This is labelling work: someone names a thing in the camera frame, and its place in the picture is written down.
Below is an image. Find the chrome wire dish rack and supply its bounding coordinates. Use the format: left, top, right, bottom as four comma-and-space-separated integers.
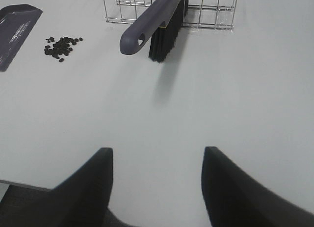
103, 0, 237, 30

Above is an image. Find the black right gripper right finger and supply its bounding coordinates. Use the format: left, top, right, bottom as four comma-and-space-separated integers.
201, 147, 314, 227

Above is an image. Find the pile of dark coffee beans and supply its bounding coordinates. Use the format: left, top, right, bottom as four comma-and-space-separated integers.
44, 36, 84, 63

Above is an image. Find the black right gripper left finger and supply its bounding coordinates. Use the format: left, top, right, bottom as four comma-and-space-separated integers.
0, 148, 126, 227

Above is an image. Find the purple plastic dustpan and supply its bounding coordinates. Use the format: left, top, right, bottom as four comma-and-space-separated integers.
0, 4, 43, 72

